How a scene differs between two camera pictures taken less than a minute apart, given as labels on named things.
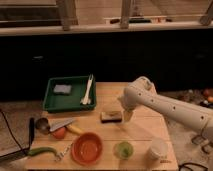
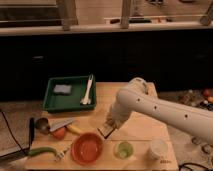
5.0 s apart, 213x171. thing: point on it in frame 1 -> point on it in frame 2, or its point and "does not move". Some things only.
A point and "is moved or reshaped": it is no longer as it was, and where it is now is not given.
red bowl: [87, 148] does not move
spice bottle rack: [205, 142] does not move
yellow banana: [74, 129] does not move
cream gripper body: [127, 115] -> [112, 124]
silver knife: [56, 123] does not move
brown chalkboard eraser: [111, 117] is moved or reshaped
